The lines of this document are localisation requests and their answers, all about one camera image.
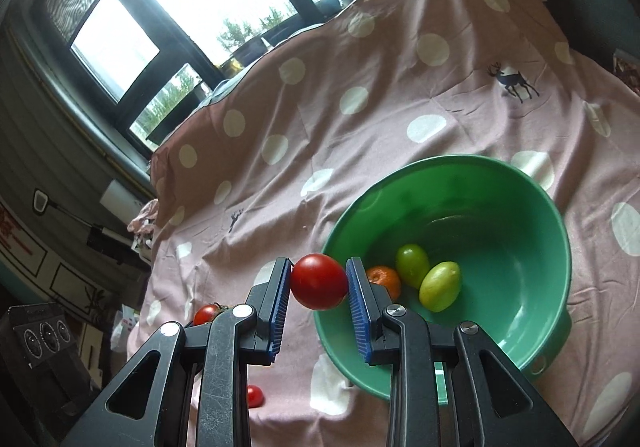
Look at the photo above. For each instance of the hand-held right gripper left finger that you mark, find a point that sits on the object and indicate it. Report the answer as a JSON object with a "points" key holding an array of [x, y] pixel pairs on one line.
{"points": [[281, 307]]}

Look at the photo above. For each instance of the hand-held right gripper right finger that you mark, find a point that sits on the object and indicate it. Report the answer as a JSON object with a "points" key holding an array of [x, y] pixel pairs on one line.
{"points": [[357, 312]]}

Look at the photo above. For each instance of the orange mandarin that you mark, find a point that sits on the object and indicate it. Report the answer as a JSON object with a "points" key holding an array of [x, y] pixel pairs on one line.
{"points": [[387, 279]]}

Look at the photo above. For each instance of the round red tomato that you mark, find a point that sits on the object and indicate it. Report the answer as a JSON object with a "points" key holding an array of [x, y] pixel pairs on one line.
{"points": [[255, 396], [317, 282]]}

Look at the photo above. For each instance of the green jujube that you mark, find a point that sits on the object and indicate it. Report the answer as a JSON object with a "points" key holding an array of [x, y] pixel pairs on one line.
{"points": [[412, 264], [440, 287]]}

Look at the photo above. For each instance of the green plastic bowl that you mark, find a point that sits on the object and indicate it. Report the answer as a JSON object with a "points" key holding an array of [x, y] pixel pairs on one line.
{"points": [[500, 237]]}

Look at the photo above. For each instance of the red tomato with stem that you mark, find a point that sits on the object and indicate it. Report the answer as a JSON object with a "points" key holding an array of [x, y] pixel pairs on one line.
{"points": [[205, 316]]}

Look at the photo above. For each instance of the white plastic bag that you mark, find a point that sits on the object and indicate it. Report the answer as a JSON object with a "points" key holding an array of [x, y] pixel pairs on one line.
{"points": [[120, 327]]}

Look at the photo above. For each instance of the crumpled floral cloth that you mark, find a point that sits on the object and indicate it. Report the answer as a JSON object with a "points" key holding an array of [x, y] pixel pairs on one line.
{"points": [[145, 222]]}

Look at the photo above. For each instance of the pink polka dot blanket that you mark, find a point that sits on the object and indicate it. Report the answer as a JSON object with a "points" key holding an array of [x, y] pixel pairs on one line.
{"points": [[400, 92]]}

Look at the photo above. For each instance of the dark planter pot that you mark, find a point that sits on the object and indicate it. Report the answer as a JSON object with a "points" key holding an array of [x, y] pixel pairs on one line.
{"points": [[247, 52]]}

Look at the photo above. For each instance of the red wall poster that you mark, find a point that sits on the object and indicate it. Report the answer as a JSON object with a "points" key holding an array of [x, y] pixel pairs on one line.
{"points": [[10, 232]]}

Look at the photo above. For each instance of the black wall device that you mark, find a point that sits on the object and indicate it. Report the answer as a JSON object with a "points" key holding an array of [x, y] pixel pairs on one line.
{"points": [[105, 238]]}

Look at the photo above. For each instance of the white wall switch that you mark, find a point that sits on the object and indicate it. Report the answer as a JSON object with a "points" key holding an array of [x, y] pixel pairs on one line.
{"points": [[41, 202]]}

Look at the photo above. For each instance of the white wall box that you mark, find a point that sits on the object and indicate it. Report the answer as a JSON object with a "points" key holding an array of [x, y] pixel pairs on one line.
{"points": [[117, 199]]}

